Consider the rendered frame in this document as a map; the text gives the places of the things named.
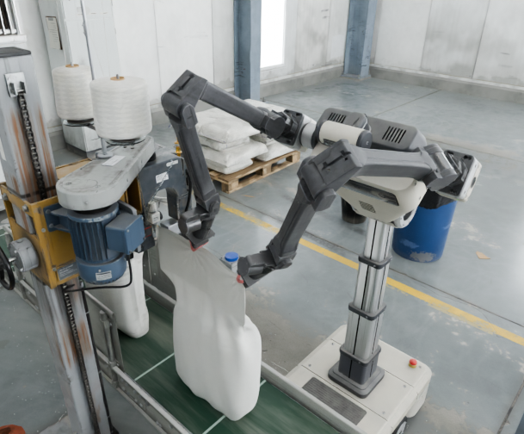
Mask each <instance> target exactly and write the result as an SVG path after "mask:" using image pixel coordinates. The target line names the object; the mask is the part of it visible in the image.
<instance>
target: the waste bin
mask: <svg viewBox="0 0 524 434"><path fill-rule="evenodd" d="M456 205H457V201H456V200H454V199H450V198H447V197H445V196H442V195H439V194H438V193H436V191H431V190H430V189H429V188H428V189H427V191H426V193H425V194H424V196H423V198H422V200H421V201H420V203H419V205H418V206H417V209H416V212H415V214H414V216H413V218H412V220H411V221H410V223H409V224H408V225H407V226H405V227H403V228H396V227H394V230H393V237H392V243H391V246H392V249H393V250H394V251H395V252H396V253H397V254H398V255H399V256H401V257H403V258H406V259H408V260H410V261H414V262H419V263H430V262H434V261H436V260H438V259H440V258H441V257H442V254H443V251H444V248H445V244H446V242H447V236H448V233H449V230H450V226H451V223H452V220H453V215H454V211H455V208H456Z"/></svg>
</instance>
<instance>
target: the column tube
mask: <svg viewBox="0 0 524 434"><path fill-rule="evenodd" d="M15 72H23V74H24V77H25V82H26V85H27V90H28V95H24V97H25V98H26V102H27V105H28V107H27V109H28V112H29V117H30V118H29V120H30V121H31V125H32V130H33V133H34V141H35V144H36V147H37V150H36V151H37V152H38V155H39V161H40V167H41V171H42V175H43V180H44V183H45V186H46V193H47V198H50V197H53V196H56V195H57V190H56V183H57V181H58V176H57V171H56V168H55V163H54V159H53V155H52V148H51V143H50V139H49V134H48V130H47V126H46V118H45V114H44V109H43V105H42V101H41V97H40V89H39V85H38V81H37V77H36V72H35V68H34V61H33V56H32V55H31V54H28V55H20V56H12V57H4V58H0V139H1V142H2V145H3V151H4V155H5V158H6V160H4V159H2V155H1V152H0V162H1V165H2V168H3V174H4V177H5V181H6V184H7V188H8V191H9V192H11V193H12V194H14V195H16V196H17V197H18V198H20V199H21V200H23V201H27V202H29V203H30V204H32V203H35V202H39V201H40V200H41V199H40V194H39V189H38V186H37V180H36V178H35V174H34V168H33V164H32V162H33V161H32V159H31V157H30V151H29V149H28V141H27V138H26V134H25V129H24V126H23V123H22V117H21V112H20V108H19V105H18V101H17V96H14V97H9V92H8V88H7V84H6V81H5V77H4V74H9V73H15ZM11 203H12V202H11ZM12 207H13V210H14V214H15V219H16V223H17V224H19V225H20V226H21V227H23V228H24V229H25V230H27V231H28V232H29V233H31V234H34V233H36V231H35V227H34V221H33V218H32V217H31V216H29V215H28V214H26V213H25V212H24V211H22V210H21V209H19V208H18V207H17V206H16V205H15V204H13V203H12ZM30 275H31V277H32V281H33V285H34V290H35V293H36V297H37V301H38V303H39V307H40V313H41V316H42V319H43V323H44V327H45V329H46V335H47V339H48V342H49V345H50V349H51V352H52V358H53V361H54V365H55V368H56V371H57V375H58V379H59V384H60V387H61V390H62V393H63V395H64V399H65V405H66V408H67V413H68V417H69V420H70V423H71V429H72V432H73V433H74V432H75V431H76V432H77V434H95V431H94V426H93V422H92V419H91V416H90V411H89V405H88V401H87V396H86V393H85V389H84V384H83V378H82V374H81V371H80V367H79V364H78V363H79V361H78V360H77V353H76V349H75V345H74V342H73V337H72V334H71V328H70V323H69V320H68V318H69V317H68V315H67V312H66V311H67V310H66V308H65V302H64V296H63V294H62V288H61V286H60V285H58V286H57V287H56V288H54V289H50V287H48V286H47V285H46V284H45V283H44V282H43V281H41V279H39V277H38V276H36V275H35V274H34V273H33V272H32V271H31V270H30ZM69 296H70V298H71V305H72V310H73V313H74V317H75V321H76V322H75V323H76V325H77V332H78V336H79V340H80V344H81V349H82V352H83V359H84V363H85V368H86V370H87V372H86V373H87V375H88V379H89V385H90V390H91V393H92V398H93V401H94V407H95V410H96V416H97V422H98V425H99V428H100V431H101V434H111V432H110V429H109V424H108V416H107V412H106V408H105V405H104V402H103V395H102V388H101V383H100V379H99V375H98V370H97V367H96V359H95V354H94V350H93V345H92V342H91V337H90V333H89V325H88V321H87V317H86V312H85V308H84V304H83V297H82V292H81V291H77V292H70V293H69Z"/></svg>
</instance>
